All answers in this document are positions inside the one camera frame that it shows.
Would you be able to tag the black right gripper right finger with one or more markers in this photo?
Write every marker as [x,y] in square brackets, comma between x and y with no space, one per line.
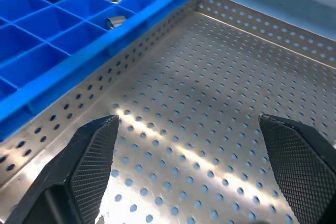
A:
[304,171]

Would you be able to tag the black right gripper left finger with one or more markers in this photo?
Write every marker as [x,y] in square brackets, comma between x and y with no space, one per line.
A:
[78,171]

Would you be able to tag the blue plastic compartment tray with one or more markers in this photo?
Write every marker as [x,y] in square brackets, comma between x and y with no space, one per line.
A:
[39,19]

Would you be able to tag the perforated steel tray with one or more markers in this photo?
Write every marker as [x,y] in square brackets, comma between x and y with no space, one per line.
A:
[197,90]

